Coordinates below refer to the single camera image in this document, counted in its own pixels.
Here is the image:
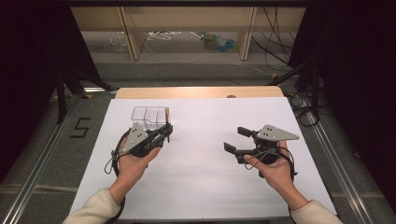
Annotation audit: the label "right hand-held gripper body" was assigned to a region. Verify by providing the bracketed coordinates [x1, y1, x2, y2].
[235, 124, 301, 164]

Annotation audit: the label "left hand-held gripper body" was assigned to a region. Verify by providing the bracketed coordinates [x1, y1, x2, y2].
[118, 121, 165, 159]

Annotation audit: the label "black pencil with tan end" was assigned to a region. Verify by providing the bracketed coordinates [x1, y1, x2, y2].
[164, 106, 171, 145]

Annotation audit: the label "clear plastic divided organizer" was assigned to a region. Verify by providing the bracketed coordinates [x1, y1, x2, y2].
[130, 105, 171, 132]

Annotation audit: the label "person's left hand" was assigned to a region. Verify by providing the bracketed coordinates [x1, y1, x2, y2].
[117, 136, 163, 185]

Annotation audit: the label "person's right hand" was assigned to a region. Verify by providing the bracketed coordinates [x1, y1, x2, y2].
[243, 140, 296, 193]

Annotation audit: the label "white table mat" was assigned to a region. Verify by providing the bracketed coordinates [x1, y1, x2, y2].
[66, 96, 338, 220]

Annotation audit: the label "wooden table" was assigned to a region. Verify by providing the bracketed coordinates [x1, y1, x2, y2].
[114, 86, 285, 100]

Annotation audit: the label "black metal stand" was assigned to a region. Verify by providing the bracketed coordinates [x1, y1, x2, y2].
[266, 58, 322, 119]
[55, 65, 114, 125]

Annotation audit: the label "colourful plastic bag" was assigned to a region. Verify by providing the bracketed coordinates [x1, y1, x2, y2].
[201, 32, 240, 53]

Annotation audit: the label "black curtain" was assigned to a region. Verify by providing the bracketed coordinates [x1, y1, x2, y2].
[288, 0, 396, 213]
[0, 0, 102, 185]

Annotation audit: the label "clear plastic bag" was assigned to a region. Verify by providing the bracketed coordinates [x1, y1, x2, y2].
[109, 32, 129, 53]

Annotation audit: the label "wooden shelf unit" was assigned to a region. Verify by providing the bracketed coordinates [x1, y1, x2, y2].
[70, 7, 306, 62]

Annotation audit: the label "right hand-held gripper cable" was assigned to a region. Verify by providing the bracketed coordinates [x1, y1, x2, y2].
[244, 146, 299, 183]

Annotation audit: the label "hand-held gripper cable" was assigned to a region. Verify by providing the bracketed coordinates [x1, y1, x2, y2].
[244, 146, 299, 183]
[104, 129, 133, 224]

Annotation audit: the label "left hand-held gripper cable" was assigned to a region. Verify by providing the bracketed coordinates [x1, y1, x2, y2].
[104, 129, 133, 224]

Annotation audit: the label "black floor cables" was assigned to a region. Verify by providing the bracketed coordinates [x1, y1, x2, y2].
[287, 92, 321, 127]

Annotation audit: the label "aluminium floor rail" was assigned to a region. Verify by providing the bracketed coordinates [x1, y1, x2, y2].
[305, 111, 375, 224]
[0, 92, 82, 224]

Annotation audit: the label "white cable bundle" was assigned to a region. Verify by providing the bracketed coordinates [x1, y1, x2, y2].
[146, 30, 182, 42]

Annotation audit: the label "hanging black cables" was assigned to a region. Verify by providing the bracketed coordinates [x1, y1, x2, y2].
[250, 7, 301, 67]

